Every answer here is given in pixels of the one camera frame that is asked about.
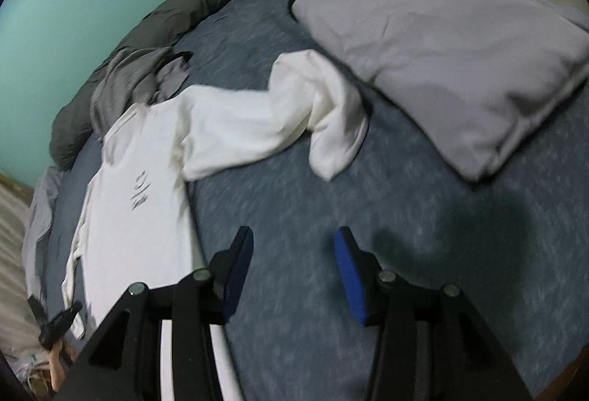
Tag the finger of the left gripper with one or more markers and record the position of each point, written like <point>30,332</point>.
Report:
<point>69,314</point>

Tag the grey knit sweater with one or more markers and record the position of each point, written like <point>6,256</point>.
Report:
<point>146,75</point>

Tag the light grey pillow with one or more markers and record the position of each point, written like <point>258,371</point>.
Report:
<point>477,76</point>

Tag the blue patterned bed cover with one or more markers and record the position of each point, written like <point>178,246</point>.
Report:
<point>517,244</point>

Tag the beige striped curtain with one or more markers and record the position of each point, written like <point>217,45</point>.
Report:
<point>20,328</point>

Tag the person's left hand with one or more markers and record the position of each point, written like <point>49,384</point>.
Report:
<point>61,356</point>

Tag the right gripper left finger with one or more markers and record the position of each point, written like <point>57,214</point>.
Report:
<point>164,341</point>

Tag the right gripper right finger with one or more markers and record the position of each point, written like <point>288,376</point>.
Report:
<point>432,343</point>

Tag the white long-sleeve shirt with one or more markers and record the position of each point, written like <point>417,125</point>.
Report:
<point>136,223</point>

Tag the light grey crumpled sheet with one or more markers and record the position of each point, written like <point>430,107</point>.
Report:
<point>38,229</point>

